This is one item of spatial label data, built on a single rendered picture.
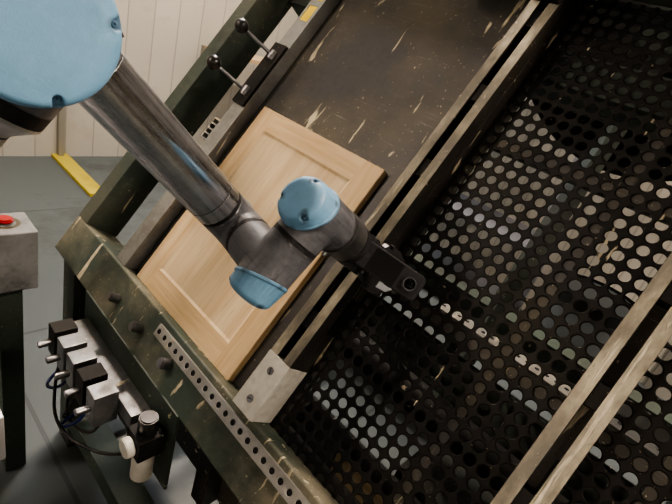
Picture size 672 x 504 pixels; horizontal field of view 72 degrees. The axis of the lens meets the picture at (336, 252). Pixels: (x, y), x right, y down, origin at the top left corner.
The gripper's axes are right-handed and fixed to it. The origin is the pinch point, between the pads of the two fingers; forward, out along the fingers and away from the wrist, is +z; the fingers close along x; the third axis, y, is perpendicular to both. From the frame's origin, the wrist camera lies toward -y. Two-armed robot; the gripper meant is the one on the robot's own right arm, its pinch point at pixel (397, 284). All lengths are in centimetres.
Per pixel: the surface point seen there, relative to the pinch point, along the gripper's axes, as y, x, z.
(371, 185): 19.1, -14.3, 0.2
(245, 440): 4.5, 41.2, -3.2
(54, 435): 95, 118, 40
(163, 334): 38, 41, -4
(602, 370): -35.7, -6.4, -4.3
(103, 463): 62, 100, 34
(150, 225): 67, 25, -2
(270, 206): 39.2, 2.3, 0.3
